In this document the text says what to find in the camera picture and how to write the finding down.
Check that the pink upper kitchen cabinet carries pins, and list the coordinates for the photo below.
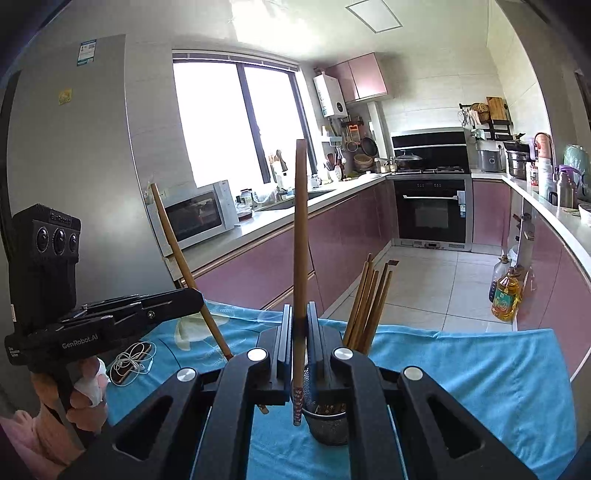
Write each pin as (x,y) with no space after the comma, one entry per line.
(364,78)

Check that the pink lower kitchen cabinets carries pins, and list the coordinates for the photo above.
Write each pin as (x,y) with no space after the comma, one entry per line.
(323,240)

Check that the white bowl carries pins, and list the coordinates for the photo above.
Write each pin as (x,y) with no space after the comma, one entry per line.
(585,214)

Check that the person's left hand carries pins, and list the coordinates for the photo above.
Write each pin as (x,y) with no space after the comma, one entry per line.
(85,369)

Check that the wooden chopstick red floral end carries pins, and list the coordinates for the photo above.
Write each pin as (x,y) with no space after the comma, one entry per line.
(173,240)
(300,230)

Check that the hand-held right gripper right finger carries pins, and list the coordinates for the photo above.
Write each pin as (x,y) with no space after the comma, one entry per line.
(313,341)

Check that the bunch of wooden chopsticks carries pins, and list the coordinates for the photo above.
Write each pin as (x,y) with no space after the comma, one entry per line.
(364,304)

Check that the pale green container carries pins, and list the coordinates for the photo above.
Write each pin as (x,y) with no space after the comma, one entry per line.
(577,159)

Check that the kitchen window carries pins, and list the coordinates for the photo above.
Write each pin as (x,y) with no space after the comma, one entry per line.
(207,120)

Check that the black built-in oven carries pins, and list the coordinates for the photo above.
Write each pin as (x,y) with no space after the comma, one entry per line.
(431,217)

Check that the person's left forearm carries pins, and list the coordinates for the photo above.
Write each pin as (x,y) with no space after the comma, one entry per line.
(32,443)

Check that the black range hood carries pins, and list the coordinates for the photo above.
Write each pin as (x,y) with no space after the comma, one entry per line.
(429,143)

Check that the steel thermos purple lid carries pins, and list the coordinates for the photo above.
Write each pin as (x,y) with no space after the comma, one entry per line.
(565,191)

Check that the black rack with cutting board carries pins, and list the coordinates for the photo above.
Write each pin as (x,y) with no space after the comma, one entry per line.
(491,115)

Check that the white wall water heater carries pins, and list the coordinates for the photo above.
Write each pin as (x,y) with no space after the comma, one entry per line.
(331,94)

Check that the grey refrigerator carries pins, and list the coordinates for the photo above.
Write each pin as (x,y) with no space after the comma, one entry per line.
(92,161)

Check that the silver rice cooker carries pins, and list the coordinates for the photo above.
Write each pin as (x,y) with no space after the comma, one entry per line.
(489,160)

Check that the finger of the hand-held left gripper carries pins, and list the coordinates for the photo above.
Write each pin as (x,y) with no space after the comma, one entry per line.
(106,307)
(180,302)

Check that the white microwave oven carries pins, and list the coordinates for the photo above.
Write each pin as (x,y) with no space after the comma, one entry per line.
(194,217)

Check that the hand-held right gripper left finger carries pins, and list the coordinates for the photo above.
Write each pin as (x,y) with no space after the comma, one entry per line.
(287,341)

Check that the white paper tissue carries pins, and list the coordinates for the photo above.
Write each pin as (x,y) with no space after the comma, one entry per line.
(91,387)

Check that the black mesh utensil holder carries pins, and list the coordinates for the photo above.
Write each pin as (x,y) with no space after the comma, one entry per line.
(330,429)

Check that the pink water jug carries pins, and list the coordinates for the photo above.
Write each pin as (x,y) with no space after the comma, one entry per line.
(545,152)

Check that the white earphones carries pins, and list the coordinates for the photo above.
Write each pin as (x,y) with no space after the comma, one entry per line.
(131,360)

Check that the black frying pan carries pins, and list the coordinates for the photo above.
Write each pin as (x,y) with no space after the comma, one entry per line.
(368,146)

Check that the yellow cooking oil bottle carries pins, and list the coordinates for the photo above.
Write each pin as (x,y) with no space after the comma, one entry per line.
(505,297)

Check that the black wok with lid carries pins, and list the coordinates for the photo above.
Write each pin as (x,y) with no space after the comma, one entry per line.
(408,161)

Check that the clear plastic oil jug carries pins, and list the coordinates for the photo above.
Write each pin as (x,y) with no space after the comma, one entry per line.
(497,272)

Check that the blue floral printed tablecloth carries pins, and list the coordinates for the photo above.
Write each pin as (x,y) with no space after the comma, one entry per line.
(461,383)

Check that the stainless steel stock pot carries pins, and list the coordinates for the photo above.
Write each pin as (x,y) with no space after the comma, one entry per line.
(518,161)

